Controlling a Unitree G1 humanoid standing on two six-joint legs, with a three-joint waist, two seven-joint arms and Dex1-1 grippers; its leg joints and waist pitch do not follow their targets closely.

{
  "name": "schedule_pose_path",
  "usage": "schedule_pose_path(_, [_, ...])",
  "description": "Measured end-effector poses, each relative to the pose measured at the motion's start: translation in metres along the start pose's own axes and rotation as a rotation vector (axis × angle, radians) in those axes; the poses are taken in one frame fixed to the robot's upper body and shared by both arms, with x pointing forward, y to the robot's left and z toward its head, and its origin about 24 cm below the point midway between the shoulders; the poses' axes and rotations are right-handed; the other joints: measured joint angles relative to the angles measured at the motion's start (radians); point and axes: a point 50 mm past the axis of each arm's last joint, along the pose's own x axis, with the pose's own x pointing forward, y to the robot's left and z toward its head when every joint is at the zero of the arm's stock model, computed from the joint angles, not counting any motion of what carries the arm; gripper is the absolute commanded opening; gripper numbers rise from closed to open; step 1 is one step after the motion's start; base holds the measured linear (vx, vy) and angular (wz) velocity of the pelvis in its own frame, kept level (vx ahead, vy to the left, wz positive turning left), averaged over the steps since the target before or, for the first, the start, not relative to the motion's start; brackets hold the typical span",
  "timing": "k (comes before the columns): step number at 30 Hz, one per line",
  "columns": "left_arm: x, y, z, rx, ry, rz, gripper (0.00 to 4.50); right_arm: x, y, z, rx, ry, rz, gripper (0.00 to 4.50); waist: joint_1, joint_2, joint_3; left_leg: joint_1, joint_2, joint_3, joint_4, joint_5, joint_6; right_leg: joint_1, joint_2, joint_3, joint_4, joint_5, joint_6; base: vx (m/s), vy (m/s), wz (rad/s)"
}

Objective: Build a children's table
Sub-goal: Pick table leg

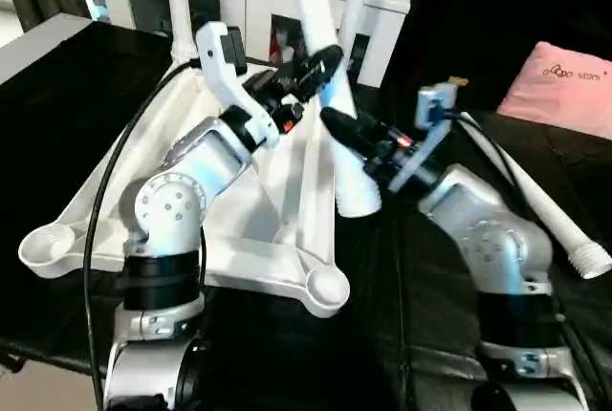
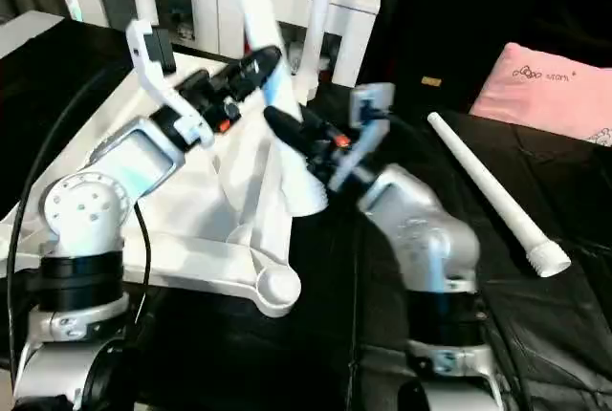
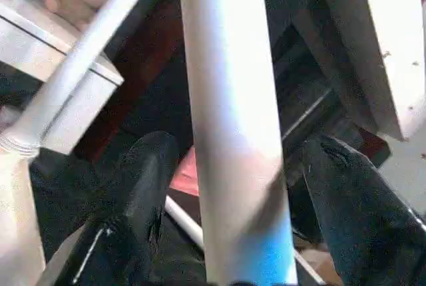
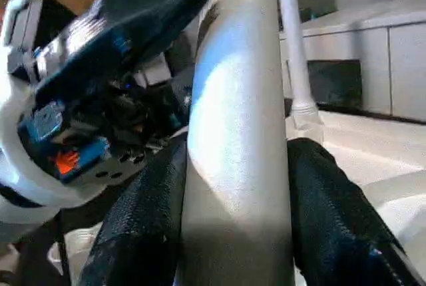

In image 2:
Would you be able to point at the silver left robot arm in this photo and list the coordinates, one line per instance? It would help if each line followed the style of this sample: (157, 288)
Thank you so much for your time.
(86, 229)

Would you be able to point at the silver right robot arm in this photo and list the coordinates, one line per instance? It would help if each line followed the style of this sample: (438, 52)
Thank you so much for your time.
(430, 258)

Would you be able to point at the small yellow label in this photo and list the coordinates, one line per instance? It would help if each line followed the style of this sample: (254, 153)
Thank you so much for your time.
(431, 81)

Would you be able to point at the black sofa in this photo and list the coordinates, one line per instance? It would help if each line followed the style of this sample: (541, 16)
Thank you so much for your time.
(459, 10)

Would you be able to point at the pink printed pillow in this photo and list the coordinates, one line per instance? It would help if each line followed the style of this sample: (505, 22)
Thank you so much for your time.
(550, 91)

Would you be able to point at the black work mat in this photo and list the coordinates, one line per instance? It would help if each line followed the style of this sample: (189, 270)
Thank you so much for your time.
(555, 335)

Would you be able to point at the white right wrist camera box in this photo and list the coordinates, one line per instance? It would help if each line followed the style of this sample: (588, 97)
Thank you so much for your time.
(363, 129)

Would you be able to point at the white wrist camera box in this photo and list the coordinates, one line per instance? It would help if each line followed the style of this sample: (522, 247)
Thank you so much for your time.
(363, 129)
(158, 72)

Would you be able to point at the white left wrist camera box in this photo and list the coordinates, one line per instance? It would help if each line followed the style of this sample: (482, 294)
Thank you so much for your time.
(158, 72)

